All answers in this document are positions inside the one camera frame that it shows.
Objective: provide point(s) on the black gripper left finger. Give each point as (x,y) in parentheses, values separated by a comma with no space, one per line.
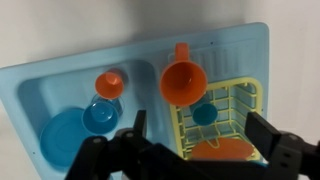
(132,154)

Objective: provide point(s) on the yellow dish rack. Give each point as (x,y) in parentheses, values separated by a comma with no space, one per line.
(234,99)

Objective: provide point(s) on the small orange cup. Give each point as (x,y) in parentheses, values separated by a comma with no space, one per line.
(110,84)

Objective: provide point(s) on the blue cup in rack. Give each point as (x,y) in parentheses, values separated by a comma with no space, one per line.
(203,112)

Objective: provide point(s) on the orange plate in rack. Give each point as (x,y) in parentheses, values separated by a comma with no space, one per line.
(222,149)

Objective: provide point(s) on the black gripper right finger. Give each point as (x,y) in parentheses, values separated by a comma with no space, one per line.
(288,155)

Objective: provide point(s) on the blue plate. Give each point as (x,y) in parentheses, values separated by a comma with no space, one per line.
(62,137)

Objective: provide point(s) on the blue cup in sink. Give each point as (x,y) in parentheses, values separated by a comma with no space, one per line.
(101,116)

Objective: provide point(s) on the light blue toy sink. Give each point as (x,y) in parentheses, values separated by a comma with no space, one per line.
(34,93)

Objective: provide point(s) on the large orange cup with handle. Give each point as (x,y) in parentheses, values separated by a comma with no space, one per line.
(183,82)

